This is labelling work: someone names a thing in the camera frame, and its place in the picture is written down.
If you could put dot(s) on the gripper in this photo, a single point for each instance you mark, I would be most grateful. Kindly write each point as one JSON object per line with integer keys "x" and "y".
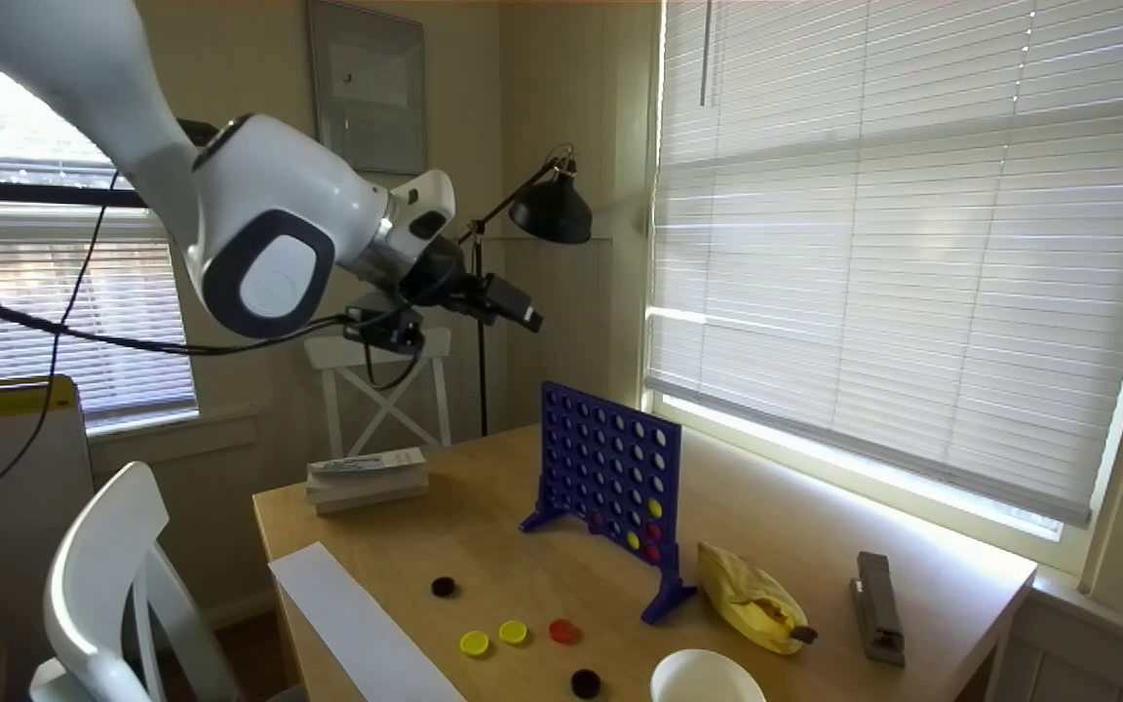
{"x": 437, "y": 275}

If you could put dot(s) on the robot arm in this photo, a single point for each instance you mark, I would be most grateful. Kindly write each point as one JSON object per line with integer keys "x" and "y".
{"x": 269, "y": 205}

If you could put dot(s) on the blue token holder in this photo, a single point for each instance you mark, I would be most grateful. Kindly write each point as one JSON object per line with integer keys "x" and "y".
{"x": 610, "y": 458}

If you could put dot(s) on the dark brown token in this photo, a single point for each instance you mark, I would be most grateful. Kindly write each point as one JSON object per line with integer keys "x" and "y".
{"x": 585, "y": 682}
{"x": 443, "y": 586}

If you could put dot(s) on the white cross-back chair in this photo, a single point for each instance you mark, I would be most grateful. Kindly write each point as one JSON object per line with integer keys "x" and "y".
{"x": 376, "y": 390}

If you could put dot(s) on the black floor lamp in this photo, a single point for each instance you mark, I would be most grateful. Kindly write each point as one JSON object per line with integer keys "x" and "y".
{"x": 550, "y": 210}

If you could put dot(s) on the framed picture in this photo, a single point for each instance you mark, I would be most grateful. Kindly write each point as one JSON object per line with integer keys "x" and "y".
{"x": 368, "y": 83}

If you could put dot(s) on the stack of books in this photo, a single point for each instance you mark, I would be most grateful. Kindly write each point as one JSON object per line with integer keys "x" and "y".
{"x": 367, "y": 480}

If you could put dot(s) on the blind tilt wand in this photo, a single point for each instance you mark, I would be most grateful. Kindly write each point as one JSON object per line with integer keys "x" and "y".
{"x": 707, "y": 49}

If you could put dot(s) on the white paper strip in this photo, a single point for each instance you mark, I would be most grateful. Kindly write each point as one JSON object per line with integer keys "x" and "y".
{"x": 357, "y": 629}

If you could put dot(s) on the window with white blinds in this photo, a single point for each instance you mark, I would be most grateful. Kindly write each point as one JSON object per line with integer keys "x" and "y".
{"x": 912, "y": 244}
{"x": 6, "y": 292}

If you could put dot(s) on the white wooden chair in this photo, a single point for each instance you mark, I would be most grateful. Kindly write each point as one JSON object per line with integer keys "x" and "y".
{"x": 98, "y": 575}

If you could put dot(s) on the whiteboard with yellow edge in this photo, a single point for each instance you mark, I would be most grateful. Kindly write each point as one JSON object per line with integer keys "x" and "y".
{"x": 6, "y": 487}

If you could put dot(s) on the white bowl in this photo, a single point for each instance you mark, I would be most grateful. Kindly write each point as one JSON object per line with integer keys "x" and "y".
{"x": 706, "y": 679}

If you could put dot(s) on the grey stapler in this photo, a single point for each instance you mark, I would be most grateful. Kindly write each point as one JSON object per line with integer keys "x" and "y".
{"x": 875, "y": 609}

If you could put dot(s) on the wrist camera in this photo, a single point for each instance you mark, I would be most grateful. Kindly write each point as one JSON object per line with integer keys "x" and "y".
{"x": 386, "y": 327}

